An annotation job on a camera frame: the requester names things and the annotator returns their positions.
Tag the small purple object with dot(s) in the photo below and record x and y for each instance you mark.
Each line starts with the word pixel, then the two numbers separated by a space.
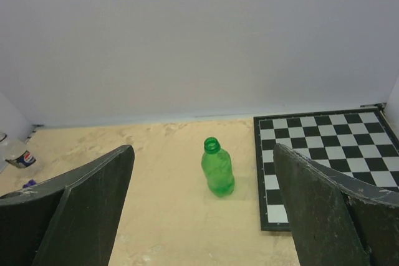
pixel 29 183

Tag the green plastic bottle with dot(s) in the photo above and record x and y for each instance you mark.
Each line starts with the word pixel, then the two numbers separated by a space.
pixel 217 167

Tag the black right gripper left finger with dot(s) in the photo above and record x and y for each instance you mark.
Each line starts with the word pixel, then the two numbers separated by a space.
pixel 70 219

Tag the black white chessboard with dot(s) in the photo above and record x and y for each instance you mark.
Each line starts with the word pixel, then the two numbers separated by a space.
pixel 358 143

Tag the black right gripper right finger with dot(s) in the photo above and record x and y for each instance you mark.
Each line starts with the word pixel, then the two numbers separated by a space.
pixel 336 219

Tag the clear Pepsi bottle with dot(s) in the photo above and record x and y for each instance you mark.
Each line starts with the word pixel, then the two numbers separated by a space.
pixel 15 152

